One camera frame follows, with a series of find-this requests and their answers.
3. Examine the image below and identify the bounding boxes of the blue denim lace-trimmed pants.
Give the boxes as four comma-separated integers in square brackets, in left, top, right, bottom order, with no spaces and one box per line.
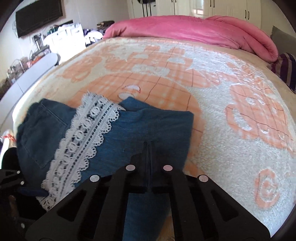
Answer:
[16,92,195,241]

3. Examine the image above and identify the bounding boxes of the orange white fleece blanket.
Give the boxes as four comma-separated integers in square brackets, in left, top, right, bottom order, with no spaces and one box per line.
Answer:
[13,38,295,235]

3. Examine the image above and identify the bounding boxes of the beige bed sheet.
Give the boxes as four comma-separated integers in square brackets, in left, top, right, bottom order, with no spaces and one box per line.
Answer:
[222,46,296,121]

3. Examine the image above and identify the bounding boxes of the purple striped pillow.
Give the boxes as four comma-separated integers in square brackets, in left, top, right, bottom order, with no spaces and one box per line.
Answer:
[269,52,296,93]

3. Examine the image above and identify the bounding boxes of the white drawer cabinet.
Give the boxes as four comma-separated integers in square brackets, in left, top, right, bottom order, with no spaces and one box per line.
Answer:
[43,23,86,64]

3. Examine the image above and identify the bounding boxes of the clothes heap beside cabinet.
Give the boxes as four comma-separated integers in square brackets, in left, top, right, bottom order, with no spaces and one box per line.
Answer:
[83,21,115,47]

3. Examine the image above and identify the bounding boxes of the pink comforter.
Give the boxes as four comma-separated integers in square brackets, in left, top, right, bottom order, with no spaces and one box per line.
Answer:
[104,15,278,63]

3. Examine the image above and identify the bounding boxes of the grey quilted headboard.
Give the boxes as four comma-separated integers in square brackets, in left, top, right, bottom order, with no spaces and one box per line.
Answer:
[270,26,296,56]

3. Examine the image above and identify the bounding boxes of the white wardrobe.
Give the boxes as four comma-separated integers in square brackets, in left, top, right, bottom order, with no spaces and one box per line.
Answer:
[127,0,261,28]

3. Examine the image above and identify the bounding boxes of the black wall television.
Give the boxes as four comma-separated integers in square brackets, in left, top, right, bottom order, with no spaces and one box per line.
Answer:
[16,0,63,38]

